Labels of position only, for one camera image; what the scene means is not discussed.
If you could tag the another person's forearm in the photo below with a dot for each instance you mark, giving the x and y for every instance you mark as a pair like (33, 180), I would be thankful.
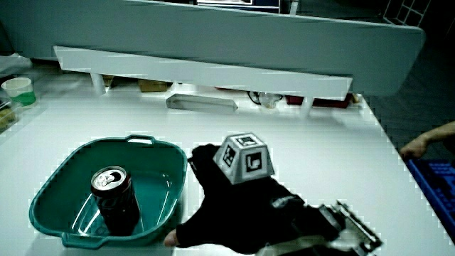
(442, 132)

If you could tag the teal plastic basin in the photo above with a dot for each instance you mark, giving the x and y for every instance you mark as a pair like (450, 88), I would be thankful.
(156, 192)

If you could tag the brown cardboard box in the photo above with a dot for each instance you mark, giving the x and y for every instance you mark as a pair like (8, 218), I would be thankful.
(153, 85)

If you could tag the grey desk partition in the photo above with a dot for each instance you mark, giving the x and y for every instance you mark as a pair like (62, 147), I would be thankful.
(249, 39)

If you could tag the white desk shelf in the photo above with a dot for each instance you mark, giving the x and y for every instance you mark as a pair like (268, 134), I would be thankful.
(199, 73)

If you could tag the person's right forearm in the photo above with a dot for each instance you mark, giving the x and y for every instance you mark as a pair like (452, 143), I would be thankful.
(350, 227)

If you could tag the clear food container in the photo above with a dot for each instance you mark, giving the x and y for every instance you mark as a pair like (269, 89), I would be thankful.
(6, 115)

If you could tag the red box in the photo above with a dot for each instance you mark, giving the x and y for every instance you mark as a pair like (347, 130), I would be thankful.
(328, 102)

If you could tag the blue plastic crate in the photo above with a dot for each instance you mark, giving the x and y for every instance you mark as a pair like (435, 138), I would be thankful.
(435, 185)

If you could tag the metal bar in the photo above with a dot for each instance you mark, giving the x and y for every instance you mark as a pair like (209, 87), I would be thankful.
(200, 104)

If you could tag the white and green paper cup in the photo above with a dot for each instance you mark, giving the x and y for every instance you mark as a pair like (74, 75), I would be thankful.
(20, 92)

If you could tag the dark cola can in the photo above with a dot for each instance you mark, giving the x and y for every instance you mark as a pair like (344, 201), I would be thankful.
(115, 202)

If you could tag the person's right hand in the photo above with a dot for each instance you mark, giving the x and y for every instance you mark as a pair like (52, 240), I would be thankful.
(241, 213)

